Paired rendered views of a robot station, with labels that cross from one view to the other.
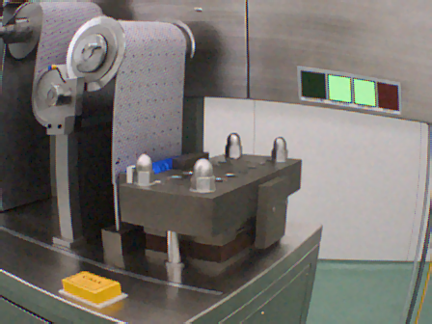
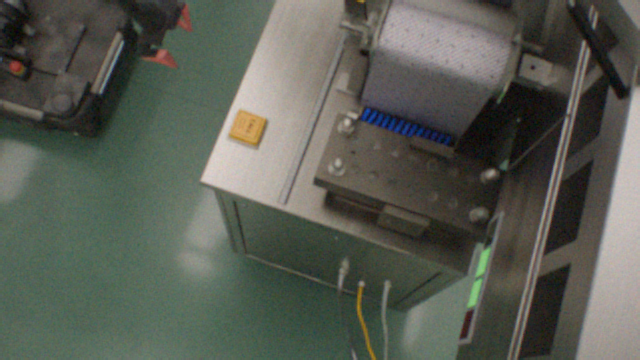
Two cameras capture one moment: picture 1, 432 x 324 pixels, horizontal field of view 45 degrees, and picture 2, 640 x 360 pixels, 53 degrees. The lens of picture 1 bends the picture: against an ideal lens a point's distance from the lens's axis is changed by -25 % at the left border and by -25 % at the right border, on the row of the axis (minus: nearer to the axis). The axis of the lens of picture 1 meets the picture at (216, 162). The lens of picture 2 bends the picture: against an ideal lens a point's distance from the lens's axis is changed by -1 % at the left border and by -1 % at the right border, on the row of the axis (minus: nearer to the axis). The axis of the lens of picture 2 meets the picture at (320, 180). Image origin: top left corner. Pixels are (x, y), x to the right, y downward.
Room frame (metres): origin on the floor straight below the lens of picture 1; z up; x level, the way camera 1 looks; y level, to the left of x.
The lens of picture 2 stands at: (0.79, -0.42, 2.36)
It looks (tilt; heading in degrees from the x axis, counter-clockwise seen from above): 72 degrees down; 72
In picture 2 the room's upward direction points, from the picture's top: 12 degrees clockwise
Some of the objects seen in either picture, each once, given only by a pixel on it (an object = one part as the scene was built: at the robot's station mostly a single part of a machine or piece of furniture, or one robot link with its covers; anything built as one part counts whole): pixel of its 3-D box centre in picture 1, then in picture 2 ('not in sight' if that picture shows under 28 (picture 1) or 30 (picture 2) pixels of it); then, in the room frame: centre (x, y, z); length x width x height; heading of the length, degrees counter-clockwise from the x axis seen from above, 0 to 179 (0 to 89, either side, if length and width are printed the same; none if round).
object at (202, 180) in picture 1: (202, 175); (337, 164); (0.96, 0.02, 1.05); 0.04 x 0.04 x 0.04
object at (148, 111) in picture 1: (148, 120); (417, 104); (1.14, 0.12, 1.11); 0.23 x 0.01 x 0.18; 155
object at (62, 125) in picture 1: (63, 162); (356, 56); (1.03, 0.27, 1.05); 0.06 x 0.05 x 0.31; 155
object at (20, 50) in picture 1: (54, 27); not in sight; (1.28, 0.39, 1.33); 0.25 x 0.14 x 0.14; 155
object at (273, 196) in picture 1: (274, 212); (401, 222); (1.10, -0.10, 0.96); 0.10 x 0.03 x 0.11; 155
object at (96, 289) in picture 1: (91, 287); (247, 127); (0.78, 0.18, 0.91); 0.07 x 0.07 x 0.02; 65
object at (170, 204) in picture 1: (221, 188); (410, 178); (1.12, -0.01, 1.00); 0.40 x 0.16 x 0.06; 155
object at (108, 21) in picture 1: (94, 52); (382, 29); (1.05, 0.22, 1.25); 0.15 x 0.01 x 0.15; 65
